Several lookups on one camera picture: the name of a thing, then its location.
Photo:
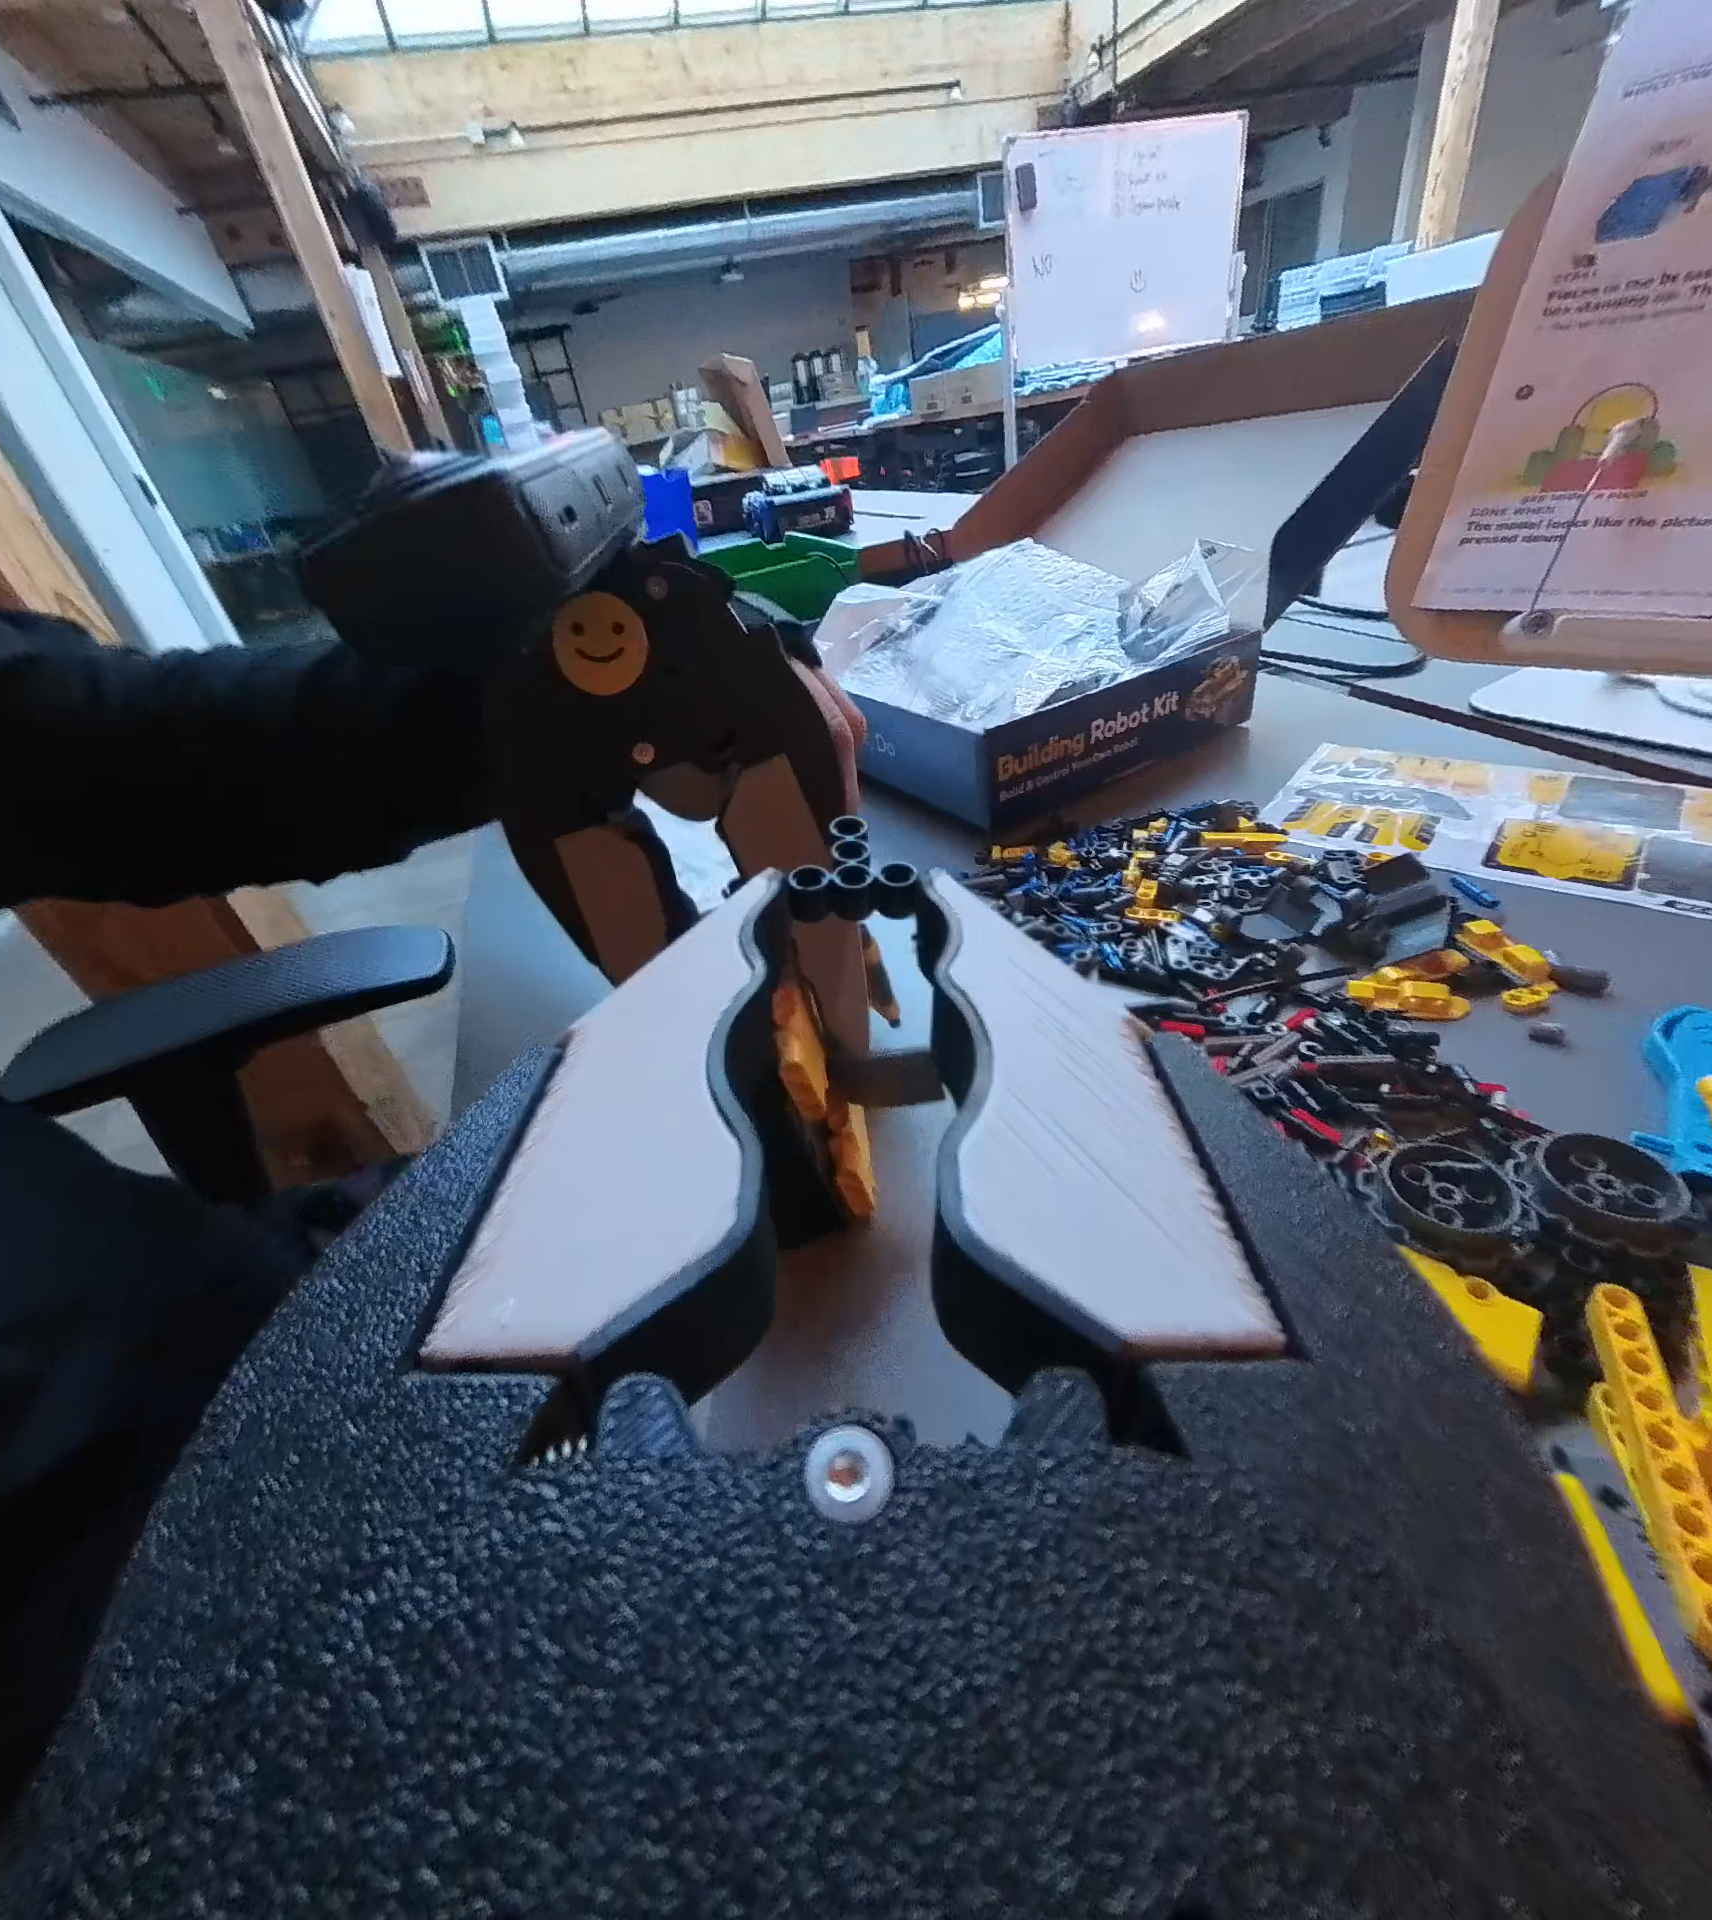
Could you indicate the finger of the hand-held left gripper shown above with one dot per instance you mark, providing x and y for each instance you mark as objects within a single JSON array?
[
  {"x": 624, "y": 901},
  {"x": 775, "y": 811}
]

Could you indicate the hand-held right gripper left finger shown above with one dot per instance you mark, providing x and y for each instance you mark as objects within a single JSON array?
[{"x": 600, "y": 1185}]

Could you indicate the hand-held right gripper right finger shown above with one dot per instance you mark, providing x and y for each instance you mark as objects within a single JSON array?
[{"x": 1096, "y": 1185}]

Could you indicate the yellow toy brick vehicle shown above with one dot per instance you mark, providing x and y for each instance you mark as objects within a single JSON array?
[{"x": 857, "y": 892}]

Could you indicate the grey desk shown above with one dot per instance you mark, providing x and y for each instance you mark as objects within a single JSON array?
[{"x": 1621, "y": 944}]

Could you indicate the green plastic bin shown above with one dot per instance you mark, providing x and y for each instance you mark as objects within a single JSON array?
[{"x": 781, "y": 571}]

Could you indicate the blue plastic bin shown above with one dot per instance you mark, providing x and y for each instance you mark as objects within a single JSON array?
[{"x": 668, "y": 502}]

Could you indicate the pile of small brick parts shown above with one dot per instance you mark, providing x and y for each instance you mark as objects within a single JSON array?
[{"x": 1246, "y": 975}]

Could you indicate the clear plastic bags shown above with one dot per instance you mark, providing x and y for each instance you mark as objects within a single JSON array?
[{"x": 1006, "y": 631}]

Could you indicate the dark blue cardboard kit box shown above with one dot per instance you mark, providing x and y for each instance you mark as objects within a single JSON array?
[{"x": 1096, "y": 751}]

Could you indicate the grey wheel hub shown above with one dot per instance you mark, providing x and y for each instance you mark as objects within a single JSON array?
[
  {"x": 1607, "y": 1192},
  {"x": 1448, "y": 1200}
]

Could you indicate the black office chair armrest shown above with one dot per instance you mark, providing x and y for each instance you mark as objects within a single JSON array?
[{"x": 240, "y": 999}]

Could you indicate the yellow and grey sticker sheet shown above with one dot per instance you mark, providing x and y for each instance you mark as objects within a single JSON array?
[{"x": 1546, "y": 840}]

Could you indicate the blue brick separator tool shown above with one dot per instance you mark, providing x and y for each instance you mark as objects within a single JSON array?
[{"x": 1696, "y": 1081}]

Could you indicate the yellow and grey brick assembly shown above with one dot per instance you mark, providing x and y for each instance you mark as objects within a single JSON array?
[{"x": 1667, "y": 1440}]

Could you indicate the white board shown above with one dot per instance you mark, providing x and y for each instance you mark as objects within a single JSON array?
[{"x": 1127, "y": 241}]

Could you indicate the white flat pad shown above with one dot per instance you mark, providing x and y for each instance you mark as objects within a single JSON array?
[{"x": 1590, "y": 712}]

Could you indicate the printed paper sheet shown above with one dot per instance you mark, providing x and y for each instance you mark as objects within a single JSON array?
[{"x": 1667, "y": 300}]

